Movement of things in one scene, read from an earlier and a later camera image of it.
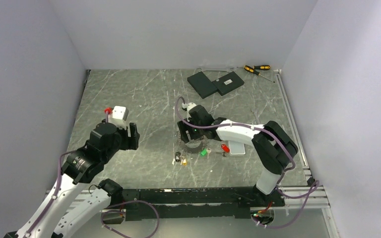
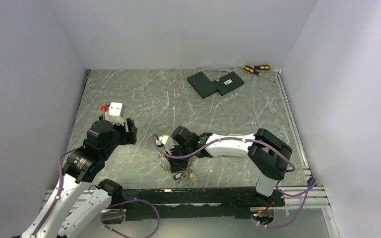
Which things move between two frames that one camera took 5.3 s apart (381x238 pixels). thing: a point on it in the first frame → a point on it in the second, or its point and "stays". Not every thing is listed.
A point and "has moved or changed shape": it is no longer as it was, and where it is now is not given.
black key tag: x=177 y=156 has moved or changed shape
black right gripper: x=183 y=128 → x=175 y=148
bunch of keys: x=193 y=146 has moved or changed shape
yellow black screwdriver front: x=250 y=69 stays
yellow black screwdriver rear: x=264 y=67 stays
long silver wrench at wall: x=199 y=69 stays
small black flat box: x=227 y=83 stays
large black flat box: x=204 y=86 stays
